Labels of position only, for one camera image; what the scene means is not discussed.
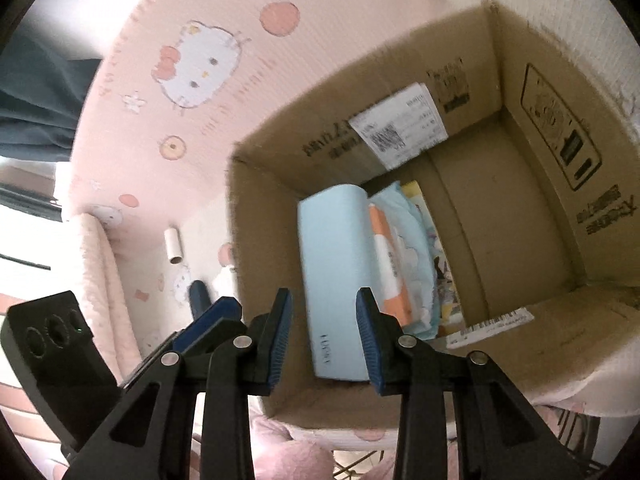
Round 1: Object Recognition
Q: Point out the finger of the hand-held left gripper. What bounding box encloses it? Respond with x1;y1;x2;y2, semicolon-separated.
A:
172;296;246;356
119;330;183;388

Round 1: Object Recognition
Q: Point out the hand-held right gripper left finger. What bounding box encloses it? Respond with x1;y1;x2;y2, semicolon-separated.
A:
62;287;293;480

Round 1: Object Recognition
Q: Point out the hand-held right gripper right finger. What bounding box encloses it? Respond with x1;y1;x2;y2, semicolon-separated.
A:
355;287;586;480

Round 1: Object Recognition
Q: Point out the light blue case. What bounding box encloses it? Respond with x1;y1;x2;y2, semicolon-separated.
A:
297;185;375;382

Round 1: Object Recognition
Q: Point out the orange white tissue pack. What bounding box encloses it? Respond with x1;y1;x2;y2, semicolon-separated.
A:
367;202;426;331

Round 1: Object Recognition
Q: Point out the colourful cartoon box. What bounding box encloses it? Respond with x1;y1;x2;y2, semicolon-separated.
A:
400;180;468;336

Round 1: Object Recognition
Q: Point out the blue wet wipes pack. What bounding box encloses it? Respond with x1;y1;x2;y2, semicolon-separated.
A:
372;182;443;341

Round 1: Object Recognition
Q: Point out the brown cardboard box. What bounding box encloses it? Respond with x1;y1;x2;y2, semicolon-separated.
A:
227;0;640;428

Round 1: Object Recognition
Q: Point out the dark blue glasses case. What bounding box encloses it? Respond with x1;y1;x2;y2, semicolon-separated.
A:
187;280;213;321

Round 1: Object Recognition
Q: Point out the cardboard tube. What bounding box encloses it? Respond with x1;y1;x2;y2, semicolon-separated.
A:
164;227;185;266

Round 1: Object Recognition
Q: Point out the white pink printed pillow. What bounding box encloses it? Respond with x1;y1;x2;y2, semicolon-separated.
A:
65;214;143;361

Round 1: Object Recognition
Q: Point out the pink fluffy cloth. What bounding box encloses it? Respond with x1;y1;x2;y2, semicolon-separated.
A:
250;402;401;480

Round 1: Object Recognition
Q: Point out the dark curtain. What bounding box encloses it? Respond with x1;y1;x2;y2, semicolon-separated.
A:
0;25;103;163

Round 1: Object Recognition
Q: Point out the pink cat print blanket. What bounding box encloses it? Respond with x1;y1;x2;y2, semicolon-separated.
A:
67;0;640;453

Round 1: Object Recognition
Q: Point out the yellow wire basket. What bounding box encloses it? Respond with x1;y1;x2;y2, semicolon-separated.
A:
327;447;401;480

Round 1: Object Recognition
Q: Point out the black window frame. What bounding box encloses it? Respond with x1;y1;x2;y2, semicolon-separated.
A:
0;185;66;211

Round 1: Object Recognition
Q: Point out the dark metal frame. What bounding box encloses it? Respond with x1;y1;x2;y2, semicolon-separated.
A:
547;402;611;480

